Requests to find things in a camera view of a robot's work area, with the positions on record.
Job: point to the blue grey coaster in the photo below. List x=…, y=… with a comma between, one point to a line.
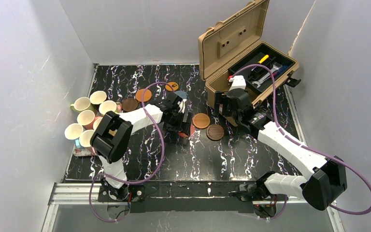
x=181, y=94

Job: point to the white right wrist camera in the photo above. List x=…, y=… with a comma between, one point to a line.
x=237, y=82

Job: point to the tan plastic toolbox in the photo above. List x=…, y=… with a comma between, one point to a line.
x=235, y=43

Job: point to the light wooden coaster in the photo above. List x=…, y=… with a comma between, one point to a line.
x=201, y=120

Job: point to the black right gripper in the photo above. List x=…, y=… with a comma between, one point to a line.
x=221, y=104

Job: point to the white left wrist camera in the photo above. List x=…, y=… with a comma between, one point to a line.
x=182, y=106

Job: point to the floral tray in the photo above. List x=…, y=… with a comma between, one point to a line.
x=88, y=152

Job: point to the red blue screwdriver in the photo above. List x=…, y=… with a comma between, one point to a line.
x=277, y=70

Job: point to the black toolbox tray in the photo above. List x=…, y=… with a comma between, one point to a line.
x=253, y=57

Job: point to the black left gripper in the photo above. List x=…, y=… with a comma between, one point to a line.
x=186, y=120

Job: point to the orange smiley coaster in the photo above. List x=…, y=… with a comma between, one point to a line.
x=172, y=86

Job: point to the dark walnut coaster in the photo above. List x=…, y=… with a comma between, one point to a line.
x=215, y=132

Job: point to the dark brown coaster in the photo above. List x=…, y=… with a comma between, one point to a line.
x=129, y=105

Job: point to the yellow handled screwdriver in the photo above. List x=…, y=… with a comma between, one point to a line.
x=264, y=60

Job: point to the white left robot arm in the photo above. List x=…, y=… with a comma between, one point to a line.
x=111, y=137

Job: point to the green mug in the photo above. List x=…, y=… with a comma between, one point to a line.
x=82, y=104

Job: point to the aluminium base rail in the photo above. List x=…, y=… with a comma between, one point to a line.
x=162, y=206

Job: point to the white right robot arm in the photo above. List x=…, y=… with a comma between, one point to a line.
x=322, y=180

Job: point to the orange wooden coaster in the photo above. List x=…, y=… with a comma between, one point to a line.
x=143, y=95

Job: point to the yellow mug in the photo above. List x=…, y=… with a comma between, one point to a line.
x=107, y=106

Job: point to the pink mug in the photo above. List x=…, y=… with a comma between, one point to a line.
x=86, y=119

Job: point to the silver wrench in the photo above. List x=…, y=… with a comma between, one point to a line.
x=260, y=81

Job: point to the blue mug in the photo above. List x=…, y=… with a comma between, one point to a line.
x=73, y=133

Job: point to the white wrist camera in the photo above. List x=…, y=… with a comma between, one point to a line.
x=182, y=106
x=237, y=82

